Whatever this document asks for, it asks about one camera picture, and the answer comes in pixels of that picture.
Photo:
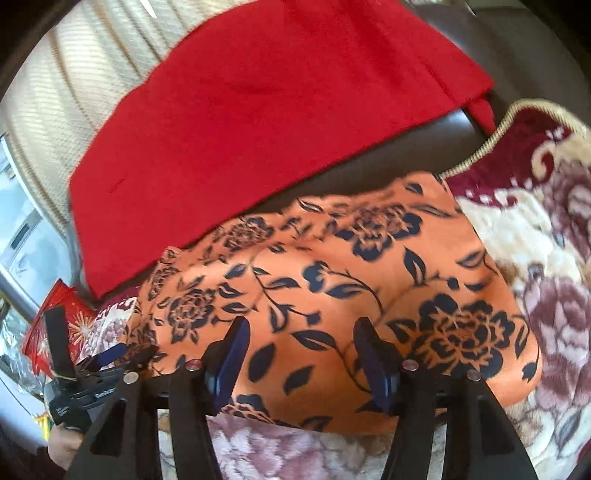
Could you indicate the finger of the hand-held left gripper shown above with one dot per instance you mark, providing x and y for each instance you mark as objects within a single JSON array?
[
  {"x": 122, "y": 354},
  {"x": 59, "y": 337}
]

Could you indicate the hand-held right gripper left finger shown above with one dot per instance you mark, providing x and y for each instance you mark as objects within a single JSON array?
[{"x": 228, "y": 364}]

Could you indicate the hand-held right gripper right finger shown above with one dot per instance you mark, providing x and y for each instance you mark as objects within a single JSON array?
[{"x": 378, "y": 369}]

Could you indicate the orange floral shirt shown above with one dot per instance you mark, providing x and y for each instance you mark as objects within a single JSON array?
[{"x": 332, "y": 286}]

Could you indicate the person's left hand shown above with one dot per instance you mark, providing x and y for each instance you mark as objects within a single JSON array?
[{"x": 64, "y": 445}]

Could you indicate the red gift box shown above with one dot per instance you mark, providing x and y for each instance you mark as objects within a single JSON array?
[{"x": 76, "y": 318}]

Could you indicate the floral sofa blanket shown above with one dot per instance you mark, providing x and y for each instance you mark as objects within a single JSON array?
[{"x": 554, "y": 277}]

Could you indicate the red cloth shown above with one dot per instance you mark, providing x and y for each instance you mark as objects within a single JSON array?
[{"x": 258, "y": 129}]

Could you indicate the dotted beige curtain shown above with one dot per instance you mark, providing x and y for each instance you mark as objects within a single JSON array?
[{"x": 69, "y": 92}]

